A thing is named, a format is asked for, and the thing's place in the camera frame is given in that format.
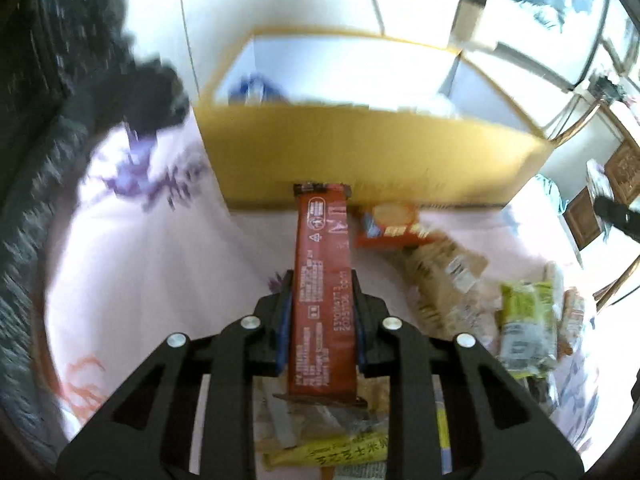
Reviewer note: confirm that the large framed lotus painting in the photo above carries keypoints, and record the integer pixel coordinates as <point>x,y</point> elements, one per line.
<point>554,39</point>

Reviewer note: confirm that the lime green snack packet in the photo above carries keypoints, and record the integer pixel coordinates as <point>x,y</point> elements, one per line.
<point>529,321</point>

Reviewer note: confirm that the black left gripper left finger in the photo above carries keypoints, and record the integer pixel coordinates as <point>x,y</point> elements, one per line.
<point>187,411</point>

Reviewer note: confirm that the blue snack packet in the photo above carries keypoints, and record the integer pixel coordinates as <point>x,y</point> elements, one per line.
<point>256,89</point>

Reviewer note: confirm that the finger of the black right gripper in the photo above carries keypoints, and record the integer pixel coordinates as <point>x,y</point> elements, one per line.
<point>618,216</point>

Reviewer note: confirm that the beige cookie snack packet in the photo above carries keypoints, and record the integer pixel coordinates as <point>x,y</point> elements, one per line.
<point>445,274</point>

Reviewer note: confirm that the yellow stick snack packet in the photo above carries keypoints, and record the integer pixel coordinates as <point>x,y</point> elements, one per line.
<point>365,448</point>

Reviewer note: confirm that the wooden armchair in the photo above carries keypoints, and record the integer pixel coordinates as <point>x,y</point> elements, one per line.
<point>598,183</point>

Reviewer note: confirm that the pink floral tablecloth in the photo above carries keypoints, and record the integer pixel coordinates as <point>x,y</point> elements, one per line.
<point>125,272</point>

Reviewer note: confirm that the red chocolate bar packet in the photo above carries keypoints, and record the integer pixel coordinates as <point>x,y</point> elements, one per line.
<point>322,364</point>

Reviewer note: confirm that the red biscuit snack packet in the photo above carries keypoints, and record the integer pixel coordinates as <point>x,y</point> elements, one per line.
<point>394,226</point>

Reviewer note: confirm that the yellow cardboard box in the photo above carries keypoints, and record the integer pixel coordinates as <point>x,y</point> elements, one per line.
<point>392,119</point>

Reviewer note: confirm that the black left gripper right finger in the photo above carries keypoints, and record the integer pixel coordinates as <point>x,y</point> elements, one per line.
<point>455,412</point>

